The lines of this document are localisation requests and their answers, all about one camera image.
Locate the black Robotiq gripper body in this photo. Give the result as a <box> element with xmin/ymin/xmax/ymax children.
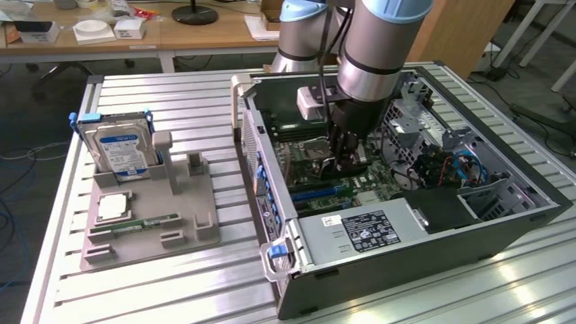
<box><xmin>329</xmin><ymin>97</ymin><xmax>389</xmax><ymax>138</ymax></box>

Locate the graphics card with silver bracket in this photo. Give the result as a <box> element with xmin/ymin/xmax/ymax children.
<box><xmin>286</xmin><ymin>155</ymin><xmax>374</xmax><ymax>186</ymax></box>

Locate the CPU socket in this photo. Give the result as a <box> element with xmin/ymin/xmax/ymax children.
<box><xmin>298</xmin><ymin>136</ymin><xmax>333</xmax><ymax>166</ymax></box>

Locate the silver metal disk bay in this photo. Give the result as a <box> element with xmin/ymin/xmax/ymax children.
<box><xmin>381</xmin><ymin>76</ymin><xmax>456</xmax><ymax>169</ymax></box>

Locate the black RAM slot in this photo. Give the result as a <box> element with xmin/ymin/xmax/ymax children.
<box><xmin>290</xmin><ymin>179</ymin><xmax>345</xmax><ymax>192</ymax></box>
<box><xmin>273</xmin><ymin>130</ymin><xmax>332</xmax><ymax>142</ymax></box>
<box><xmin>269</xmin><ymin>120</ymin><xmax>332</xmax><ymax>133</ymax></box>

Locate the green motherboard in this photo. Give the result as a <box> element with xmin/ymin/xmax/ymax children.
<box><xmin>264</xmin><ymin>113</ymin><xmax>405</xmax><ymax>219</ymax></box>

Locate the silver chipset heat sink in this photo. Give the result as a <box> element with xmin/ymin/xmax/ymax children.
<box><xmin>356</xmin><ymin>191</ymin><xmax>384</xmax><ymax>206</ymax></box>

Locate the black power connector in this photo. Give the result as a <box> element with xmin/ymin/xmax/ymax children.
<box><xmin>390</xmin><ymin>151</ymin><xmax>450</xmax><ymax>190</ymax></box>

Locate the grey power supply unit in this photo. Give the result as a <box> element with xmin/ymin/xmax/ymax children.
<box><xmin>294</xmin><ymin>197</ymin><xmax>428</xmax><ymax>267</ymax></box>

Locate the white paper stack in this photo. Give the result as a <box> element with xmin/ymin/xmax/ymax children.
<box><xmin>244</xmin><ymin>15</ymin><xmax>282</xmax><ymax>41</ymax></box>

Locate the wooden cabinet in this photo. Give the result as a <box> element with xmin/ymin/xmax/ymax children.
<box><xmin>404</xmin><ymin>0</ymin><xmax>516</xmax><ymax>78</ymax></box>

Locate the white box with red button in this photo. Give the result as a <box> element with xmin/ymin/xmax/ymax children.
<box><xmin>477</xmin><ymin>43</ymin><xmax>502</xmax><ymax>74</ymax></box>

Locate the brown cardboard box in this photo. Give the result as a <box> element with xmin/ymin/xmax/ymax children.
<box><xmin>260</xmin><ymin>0</ymin><xmax>284</xmax><ymax>31</ymax></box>

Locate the open black PC case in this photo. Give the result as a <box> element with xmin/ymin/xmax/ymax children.
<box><xmin>229</xmin><ymin>65</ymin><xmax>576</xmax><ymax>321</ymax></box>

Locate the light wooden desk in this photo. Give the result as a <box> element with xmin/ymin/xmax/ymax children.
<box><xmin>160</xmin><ymin>0</ymin><xmax>405</xmax><ymax>65</ymax></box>
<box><xmin>0</xmin><ymin>0</ymin><xmax>162</xmax><ymax>74</ymax></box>

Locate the grey plastic parts rack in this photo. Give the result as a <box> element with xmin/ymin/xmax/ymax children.
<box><xmin>78</xmin><ymin>130</ymin><xmax>222</xmax><ymax>272</ymax></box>

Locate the black round lamp base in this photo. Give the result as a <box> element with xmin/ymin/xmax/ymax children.
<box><xmin>172</xmin><ymin>0</ymin><xmax>220</xmax><ymax>26</ymax></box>

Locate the green RAM stick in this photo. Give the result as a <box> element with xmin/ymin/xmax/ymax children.
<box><xmin>89</xmin><ymin>215</ymin><xmax>178</xmax><ymax>236</ymax></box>

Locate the silver CPU chip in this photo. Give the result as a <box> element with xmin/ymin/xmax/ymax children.
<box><xmin>97</xmin><ymin>194</ymin><xmax>129</xmax><ymax>223</ymax></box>

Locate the small white labelled box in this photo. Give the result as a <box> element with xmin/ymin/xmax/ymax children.
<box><xmin>112</xmin><ymin>18</ymin><xmax>148</xmax><ymax>41</ymax></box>

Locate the white round holder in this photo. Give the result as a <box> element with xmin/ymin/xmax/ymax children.
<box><xmin>72</xmin><ymin>19</ymin><xmax>117</xmax><ymax>45</ymax></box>

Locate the white box with black lid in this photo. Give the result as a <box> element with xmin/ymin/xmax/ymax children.
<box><xmin>12</xmin><ymin>20</ymin><xmax>61</xmax><ymax>44</ymax></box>

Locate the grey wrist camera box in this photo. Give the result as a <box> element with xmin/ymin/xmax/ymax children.
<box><xmin>294</xmin><ymin>86</ymin><xmax>342</xmax><ymax>122</ymax></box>

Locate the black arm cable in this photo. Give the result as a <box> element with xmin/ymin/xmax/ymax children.
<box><xmin>317</xmin><ymin>6</ymin><xmax>354</xmax><ymax>117</ymax></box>

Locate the red wire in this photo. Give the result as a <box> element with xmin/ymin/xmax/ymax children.
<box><xmin>438</xmin><ymin>155</ymin><xmax>477</xmax><ymax>185</ymax></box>

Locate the blue wire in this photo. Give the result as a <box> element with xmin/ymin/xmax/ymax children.
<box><xmin>453</xmin><ymin>149</ymin><xmax>490</xmax><ymax>186</ymax></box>

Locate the grey metal drive bracket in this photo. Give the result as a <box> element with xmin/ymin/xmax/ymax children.
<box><xmin>454</xmin><ymin>175</ymin><xmax>541</xmax><ymax>222</ymax></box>

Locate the white metal table frame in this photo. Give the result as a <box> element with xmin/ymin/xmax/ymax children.
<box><xmin>492</xmin><ymin>0</ymin><xmax>576</xmax><ymax>92</ymax></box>

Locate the hard disk with blue bracket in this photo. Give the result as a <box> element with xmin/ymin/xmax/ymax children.
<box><xmin>66</xmin><ymin>107</ymin><xmax>156</xmax><ymax>185</ymax></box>

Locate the blue floor cable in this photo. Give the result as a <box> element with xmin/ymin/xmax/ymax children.
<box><xmin>0</xmin><ymin>158</ymin><xmax>37</xmax><ymax>288</ymax></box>

